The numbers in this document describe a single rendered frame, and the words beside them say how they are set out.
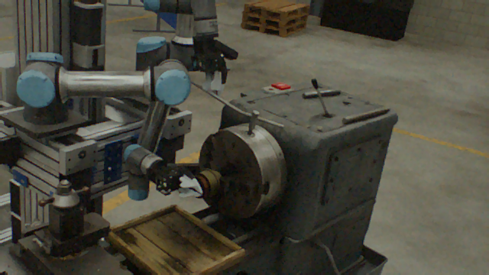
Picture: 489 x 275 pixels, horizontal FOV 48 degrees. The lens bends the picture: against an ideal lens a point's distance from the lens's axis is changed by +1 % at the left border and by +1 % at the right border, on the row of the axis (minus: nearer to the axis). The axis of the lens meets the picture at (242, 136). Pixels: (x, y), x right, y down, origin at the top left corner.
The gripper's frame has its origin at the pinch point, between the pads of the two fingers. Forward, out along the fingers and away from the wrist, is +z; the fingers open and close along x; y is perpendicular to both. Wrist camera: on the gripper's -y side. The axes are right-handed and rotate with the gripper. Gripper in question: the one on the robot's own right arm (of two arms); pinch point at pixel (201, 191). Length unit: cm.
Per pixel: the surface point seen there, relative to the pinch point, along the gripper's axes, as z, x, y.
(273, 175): 11.4, 5.2, -20.9
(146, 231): -14.5, -19.3, 9.3
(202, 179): -1.9, 3.2, -1.7
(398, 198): -50, -108, -262
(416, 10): -414, -61, -948
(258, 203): 11.2, -4.0, -15.9
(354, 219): 17, -27, -73
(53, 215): -11.3, 0.4, 44.1
